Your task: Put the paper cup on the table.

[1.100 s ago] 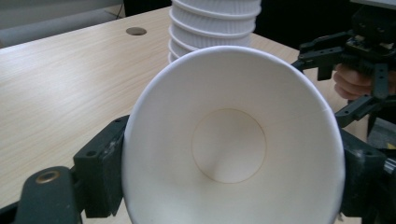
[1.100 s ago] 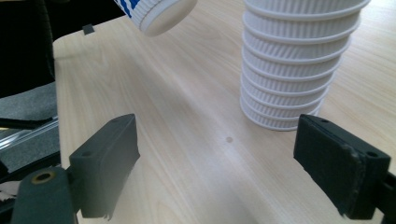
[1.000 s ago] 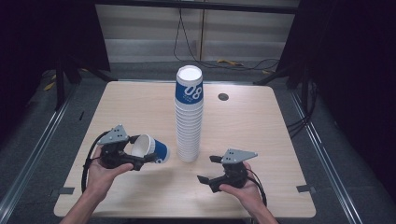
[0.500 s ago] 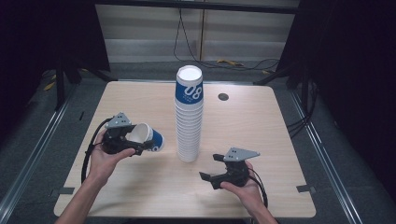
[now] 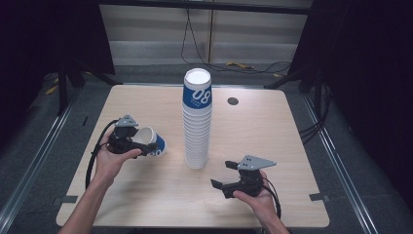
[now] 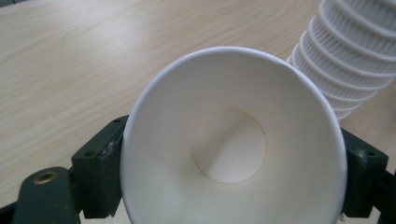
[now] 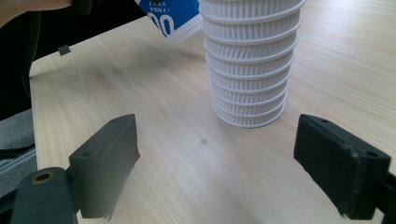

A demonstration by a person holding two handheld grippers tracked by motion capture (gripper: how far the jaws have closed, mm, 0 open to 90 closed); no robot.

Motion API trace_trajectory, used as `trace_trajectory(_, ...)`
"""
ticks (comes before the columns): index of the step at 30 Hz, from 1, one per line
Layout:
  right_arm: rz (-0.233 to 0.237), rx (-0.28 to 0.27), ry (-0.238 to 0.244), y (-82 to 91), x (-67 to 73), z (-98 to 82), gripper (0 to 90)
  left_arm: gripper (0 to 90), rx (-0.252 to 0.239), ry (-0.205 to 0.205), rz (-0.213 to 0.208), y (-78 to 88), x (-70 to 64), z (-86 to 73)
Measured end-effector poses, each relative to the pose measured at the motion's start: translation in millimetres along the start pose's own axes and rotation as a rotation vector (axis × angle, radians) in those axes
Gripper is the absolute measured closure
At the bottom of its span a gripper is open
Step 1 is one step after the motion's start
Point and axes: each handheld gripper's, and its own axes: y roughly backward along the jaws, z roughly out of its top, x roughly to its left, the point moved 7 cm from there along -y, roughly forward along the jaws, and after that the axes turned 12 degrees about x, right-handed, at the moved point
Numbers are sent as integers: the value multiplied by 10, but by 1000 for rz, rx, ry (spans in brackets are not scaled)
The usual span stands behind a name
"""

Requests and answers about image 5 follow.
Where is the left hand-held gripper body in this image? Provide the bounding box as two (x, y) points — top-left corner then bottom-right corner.
(107, 113), (144, 156)

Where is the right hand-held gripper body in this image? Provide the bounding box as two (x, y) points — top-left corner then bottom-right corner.
(222, 154), (278, 200)

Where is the blue and white paper cup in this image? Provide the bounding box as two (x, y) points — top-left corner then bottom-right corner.
(133, 126), (167, 158)

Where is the stack of white paper cups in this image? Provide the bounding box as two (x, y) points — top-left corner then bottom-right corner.
(181, 67), (213, 171)

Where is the person's right hand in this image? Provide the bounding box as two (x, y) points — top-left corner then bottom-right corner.
(232, 170), (278, 222)

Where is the person's left hand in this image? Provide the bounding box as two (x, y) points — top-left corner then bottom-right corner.
(93, 130), (143, 187)

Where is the grey tape piece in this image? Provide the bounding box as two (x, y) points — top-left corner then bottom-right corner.
(308, 192), (330, 203)
(59, 194), (79, 205)

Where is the black metal stand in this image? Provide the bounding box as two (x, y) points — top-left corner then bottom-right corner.
(263, 62), (325, 108)
(56, 55), (120, 117)

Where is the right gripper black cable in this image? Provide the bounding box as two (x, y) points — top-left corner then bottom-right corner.
(260, 176), (282, 219)

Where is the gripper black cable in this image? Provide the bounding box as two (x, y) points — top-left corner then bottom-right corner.
(85, 119), (120, 190)
(260, 176), (282, 219)

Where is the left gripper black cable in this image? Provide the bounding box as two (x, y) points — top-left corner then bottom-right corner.
(85, 119), (120, 190)

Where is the bundle of black floor cables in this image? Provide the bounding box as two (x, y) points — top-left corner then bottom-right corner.
(298, 85), (334, 145)

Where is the aluminium floor rail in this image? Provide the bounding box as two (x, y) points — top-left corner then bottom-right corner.
(301, 94), (379, 234)
(0, 86), (84, 227)

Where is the black hanging wall cable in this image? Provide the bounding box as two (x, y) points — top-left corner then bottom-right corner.
(180, 8), (292, 76)

